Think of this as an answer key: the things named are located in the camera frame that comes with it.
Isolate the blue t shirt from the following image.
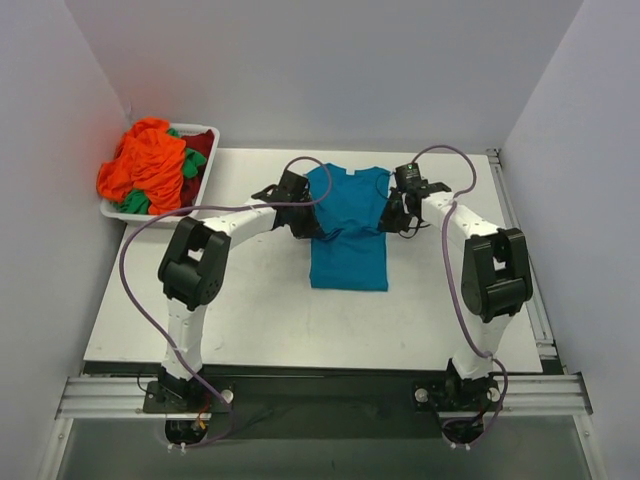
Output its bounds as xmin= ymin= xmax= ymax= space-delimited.
xmin=307 ymin=164 xmax=390 ymax=292

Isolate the orange t shirt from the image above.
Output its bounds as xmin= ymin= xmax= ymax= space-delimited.
xmin=96 ymin=117 xmax=186 ymax=215

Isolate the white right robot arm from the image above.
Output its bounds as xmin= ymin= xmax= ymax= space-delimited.
xmin=379 ymin=162 xmax=533 ymax=408

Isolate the dark red t shirt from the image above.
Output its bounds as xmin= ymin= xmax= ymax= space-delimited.
xmin=180 ymin=129 xmax=215 ymax=207

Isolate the aluminium frame rail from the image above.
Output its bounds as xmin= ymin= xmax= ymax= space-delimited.
xmin=487 ymin=147 xmax=596 ymax=480

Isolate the green t shirt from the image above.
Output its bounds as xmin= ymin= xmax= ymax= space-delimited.
xmin=96 ymin=118 xmax=216 ymax=215

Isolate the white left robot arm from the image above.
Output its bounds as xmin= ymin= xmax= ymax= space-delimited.
xmin=158 ymin=170 xmax=323 ymax=412

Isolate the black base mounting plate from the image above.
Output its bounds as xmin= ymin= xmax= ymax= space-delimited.
xmin=142 ymin=366 xmax=501 ymax=445

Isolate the white plastic basket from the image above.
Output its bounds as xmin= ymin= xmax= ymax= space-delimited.
xmin=99 ymin=122 xmax=222 ymax=230

